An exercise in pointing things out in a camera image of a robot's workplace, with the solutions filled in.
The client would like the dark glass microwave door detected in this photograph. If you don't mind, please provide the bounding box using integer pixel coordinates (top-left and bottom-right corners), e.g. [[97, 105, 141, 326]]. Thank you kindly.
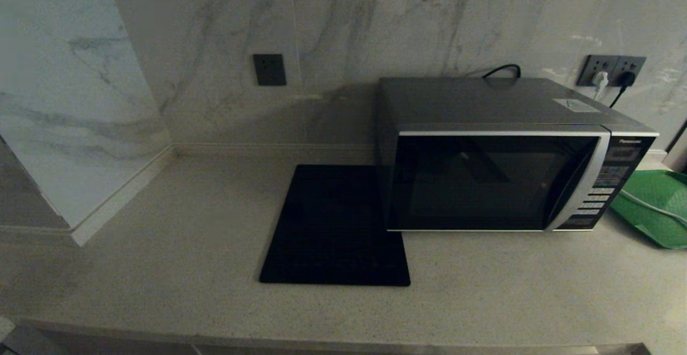
[[385, 128, 612, 233]]

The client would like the silver microwave oven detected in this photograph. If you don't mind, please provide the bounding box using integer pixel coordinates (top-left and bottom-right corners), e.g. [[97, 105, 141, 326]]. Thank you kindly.
[[375, 77, 660, 233]]

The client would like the black induction cooktop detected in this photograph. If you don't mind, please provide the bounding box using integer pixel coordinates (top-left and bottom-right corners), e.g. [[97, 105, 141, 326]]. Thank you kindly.
[[259, 165, 412, 287]]

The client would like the white label sticker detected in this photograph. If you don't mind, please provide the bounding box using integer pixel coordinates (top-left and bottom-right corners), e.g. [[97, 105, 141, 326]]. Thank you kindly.
[[553, 98, 602, 113]]

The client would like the green plastic tray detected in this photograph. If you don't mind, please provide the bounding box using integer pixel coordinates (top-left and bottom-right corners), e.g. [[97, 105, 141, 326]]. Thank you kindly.
[[609, 170, 687, 250]]

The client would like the black power cable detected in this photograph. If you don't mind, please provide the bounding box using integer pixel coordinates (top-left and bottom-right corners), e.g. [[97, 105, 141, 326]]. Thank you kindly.
[[482, 64, 627, 108]]

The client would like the dark double wall socket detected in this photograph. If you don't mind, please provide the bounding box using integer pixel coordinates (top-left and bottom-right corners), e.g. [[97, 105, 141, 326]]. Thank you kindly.
[[577, 55, 647, 88]]

